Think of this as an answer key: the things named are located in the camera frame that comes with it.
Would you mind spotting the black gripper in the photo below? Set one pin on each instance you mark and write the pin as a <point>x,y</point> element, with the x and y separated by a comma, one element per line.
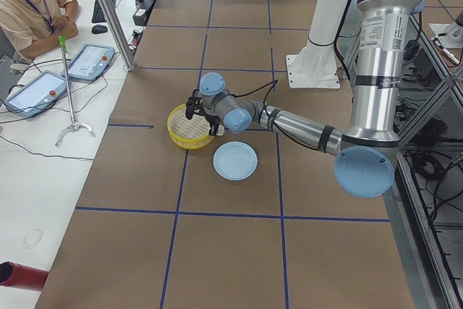
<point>211,121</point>

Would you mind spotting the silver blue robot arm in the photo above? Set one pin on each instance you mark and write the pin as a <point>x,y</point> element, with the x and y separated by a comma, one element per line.
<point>366,152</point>

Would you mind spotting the yellow bamboo steamer basket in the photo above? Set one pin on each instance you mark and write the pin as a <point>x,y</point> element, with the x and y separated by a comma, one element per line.
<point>189,134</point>

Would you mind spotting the light blue plate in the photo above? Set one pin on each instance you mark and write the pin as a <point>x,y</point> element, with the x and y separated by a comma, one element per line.
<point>235,161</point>

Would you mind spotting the brown paper table cover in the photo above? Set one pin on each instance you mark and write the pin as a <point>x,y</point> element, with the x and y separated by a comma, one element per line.
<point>156,226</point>

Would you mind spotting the black box device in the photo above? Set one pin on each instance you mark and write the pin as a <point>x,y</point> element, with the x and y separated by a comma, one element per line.
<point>143,11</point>

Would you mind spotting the far teach pendant tablet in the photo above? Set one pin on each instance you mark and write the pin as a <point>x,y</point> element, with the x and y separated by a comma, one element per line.
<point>90,62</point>

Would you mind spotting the teach pendant tablet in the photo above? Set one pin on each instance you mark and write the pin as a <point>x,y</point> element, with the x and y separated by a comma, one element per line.
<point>90,62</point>
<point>37,96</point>

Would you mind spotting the black computer mouse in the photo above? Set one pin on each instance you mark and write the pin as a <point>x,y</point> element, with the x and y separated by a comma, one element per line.
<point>99,29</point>

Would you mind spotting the metal reacher grabber stick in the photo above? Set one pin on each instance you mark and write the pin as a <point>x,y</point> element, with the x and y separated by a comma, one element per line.
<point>74,125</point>

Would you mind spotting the near teach pendant tablet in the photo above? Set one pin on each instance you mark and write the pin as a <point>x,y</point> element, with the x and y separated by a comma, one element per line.
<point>37,96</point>

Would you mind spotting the seated man beige shirt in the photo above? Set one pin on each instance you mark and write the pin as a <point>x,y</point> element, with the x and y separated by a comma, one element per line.
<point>33,27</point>

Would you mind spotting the red cylinder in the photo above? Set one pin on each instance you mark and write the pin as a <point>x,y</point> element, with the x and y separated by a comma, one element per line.
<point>22,277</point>

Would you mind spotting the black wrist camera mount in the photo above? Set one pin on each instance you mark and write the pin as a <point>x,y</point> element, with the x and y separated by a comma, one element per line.
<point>194,105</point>

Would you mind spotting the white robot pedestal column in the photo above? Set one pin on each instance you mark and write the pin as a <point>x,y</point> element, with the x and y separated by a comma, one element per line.
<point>315,65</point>

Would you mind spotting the aluminium side frame rail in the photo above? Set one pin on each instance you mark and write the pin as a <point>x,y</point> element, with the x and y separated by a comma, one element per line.
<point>425,204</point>

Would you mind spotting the aluminium frame post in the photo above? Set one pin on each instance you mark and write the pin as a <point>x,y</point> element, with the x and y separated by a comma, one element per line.
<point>117,33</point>

